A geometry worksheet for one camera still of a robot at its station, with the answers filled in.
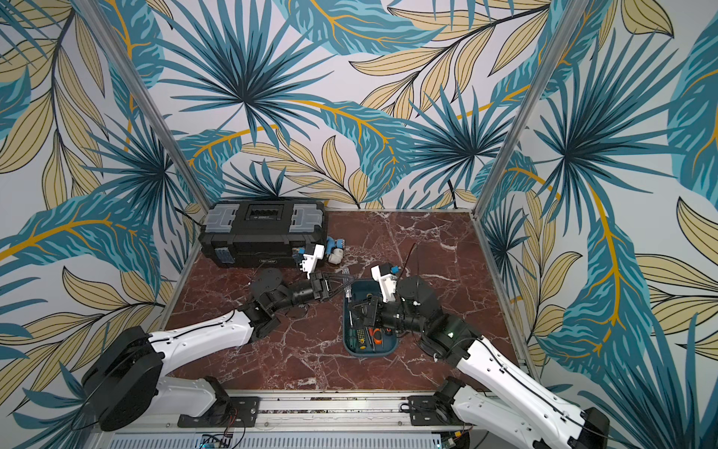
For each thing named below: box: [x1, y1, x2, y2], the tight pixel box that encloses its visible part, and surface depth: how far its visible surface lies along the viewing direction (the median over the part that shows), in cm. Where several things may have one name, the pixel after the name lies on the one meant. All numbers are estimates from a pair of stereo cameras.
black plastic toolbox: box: [198, 199, 328, 269], surface depth 94 cm
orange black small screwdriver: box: [373, 327, 383, 346], surface depth 87 cm
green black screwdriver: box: [347, 309, 358, 351], surface depth 85 cm
